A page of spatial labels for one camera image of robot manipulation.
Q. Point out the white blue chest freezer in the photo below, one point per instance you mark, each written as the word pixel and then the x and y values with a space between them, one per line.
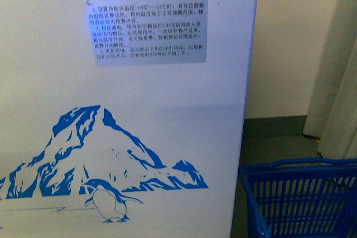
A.
pixel 118 151

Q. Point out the grey instruction sticker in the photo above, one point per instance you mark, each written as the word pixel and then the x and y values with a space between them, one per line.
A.
pixel 147 32

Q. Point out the white pleated curtain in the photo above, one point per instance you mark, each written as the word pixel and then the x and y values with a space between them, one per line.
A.
pixel 331 113

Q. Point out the blue plastic shopping basket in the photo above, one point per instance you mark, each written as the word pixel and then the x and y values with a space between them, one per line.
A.
pixel 306 197

